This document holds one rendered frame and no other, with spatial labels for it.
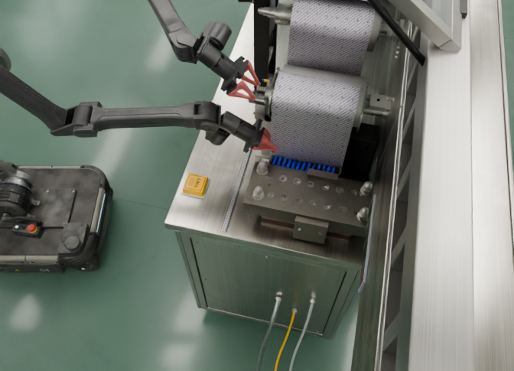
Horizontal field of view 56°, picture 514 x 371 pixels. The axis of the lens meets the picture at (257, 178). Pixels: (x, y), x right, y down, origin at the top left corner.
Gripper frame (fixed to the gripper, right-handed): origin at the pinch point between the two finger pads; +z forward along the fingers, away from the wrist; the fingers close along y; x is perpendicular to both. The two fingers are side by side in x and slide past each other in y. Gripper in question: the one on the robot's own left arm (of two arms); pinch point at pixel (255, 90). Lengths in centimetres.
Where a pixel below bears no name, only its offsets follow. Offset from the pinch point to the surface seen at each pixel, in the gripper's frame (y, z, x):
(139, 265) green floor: 12, 35, -134
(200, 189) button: 16.7, 9.5, -35.2
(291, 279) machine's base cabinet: 30, 53, -33
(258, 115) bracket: -2.2, 8.6, -9.5
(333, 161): 5.4, 33.1, 1.5
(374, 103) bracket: 0.9, 24.1, 24.6
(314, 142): 5.4, 23.1, 3.2
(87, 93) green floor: -94, -23, -181
